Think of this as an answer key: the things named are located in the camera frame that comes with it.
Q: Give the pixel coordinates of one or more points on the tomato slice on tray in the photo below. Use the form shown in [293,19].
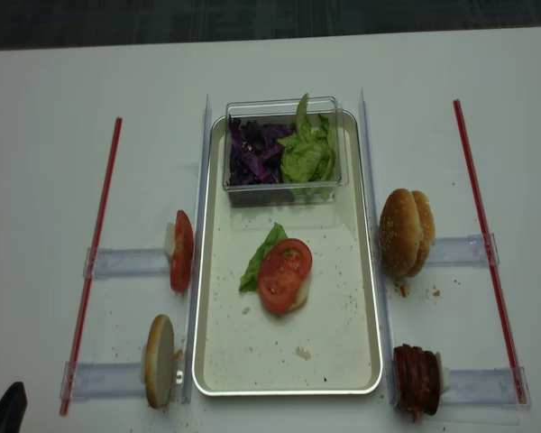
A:
[281,273]

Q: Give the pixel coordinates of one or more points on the green lettuce in container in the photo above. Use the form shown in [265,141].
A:
[308,154]

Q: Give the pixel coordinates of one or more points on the lettuce leaf on tray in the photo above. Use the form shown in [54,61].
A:
[249,280]

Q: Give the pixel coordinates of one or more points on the upright tomato slice left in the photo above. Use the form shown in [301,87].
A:
[182,256]

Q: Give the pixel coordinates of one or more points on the stack of meat slices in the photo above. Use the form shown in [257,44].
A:
[418,380]

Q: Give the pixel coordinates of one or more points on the clear plastic container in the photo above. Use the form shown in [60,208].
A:
[283,111]

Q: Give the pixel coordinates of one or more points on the shredded purple cabbage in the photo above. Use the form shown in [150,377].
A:
[256,153]

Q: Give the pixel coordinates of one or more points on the bottom bun on tray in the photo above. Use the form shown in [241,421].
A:
[300,298]

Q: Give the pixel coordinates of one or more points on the white pusher block left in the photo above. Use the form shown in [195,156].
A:
[169,240]

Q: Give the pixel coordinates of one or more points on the white pusher block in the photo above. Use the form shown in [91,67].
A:
[169,240]
[443,374]

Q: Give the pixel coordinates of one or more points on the sesame bun top front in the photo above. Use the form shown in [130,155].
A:
[400,232]

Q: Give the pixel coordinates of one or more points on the sesame bun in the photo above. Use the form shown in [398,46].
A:
[428,231]
[400,232]

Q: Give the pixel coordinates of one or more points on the white metal tray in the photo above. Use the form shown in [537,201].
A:
[332,344]

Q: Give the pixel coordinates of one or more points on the sesame bun top rear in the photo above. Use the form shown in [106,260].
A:
[428,231]

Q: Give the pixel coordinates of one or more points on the clear holder upper left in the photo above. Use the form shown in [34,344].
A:
[103,263]

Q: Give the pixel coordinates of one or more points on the clear holder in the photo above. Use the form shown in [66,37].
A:
[471,250]
[493,387]
[103,263]
[87,381]

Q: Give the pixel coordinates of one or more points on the upright bun half left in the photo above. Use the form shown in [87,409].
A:
[158,364]

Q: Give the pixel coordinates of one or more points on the red strip left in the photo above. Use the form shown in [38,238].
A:
[68,378]

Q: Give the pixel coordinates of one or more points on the red strip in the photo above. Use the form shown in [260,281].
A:
[518,382]
[68,378]

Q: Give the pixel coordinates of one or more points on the clear holder upper right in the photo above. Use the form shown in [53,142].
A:
[471,250]

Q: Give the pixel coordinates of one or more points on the red strip right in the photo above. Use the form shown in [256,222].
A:
[518,382]

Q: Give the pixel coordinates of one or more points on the white pusher block right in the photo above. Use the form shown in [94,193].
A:
[443,374]

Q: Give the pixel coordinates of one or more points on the clear holder lower left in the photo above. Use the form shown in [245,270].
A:
[87,381]

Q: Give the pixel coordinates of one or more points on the clear holder lower right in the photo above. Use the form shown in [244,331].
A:
[493,387]

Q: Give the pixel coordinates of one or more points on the black object bottom left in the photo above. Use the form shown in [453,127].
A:
[13,405]

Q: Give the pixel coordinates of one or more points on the clear rail left of tray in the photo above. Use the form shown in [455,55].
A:
[187,385]

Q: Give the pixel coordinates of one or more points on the clear rail of tray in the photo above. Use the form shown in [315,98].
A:
[386,332]
[187,385]

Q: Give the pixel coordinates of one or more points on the clear rail right of tray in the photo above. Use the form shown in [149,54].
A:
[386,332]

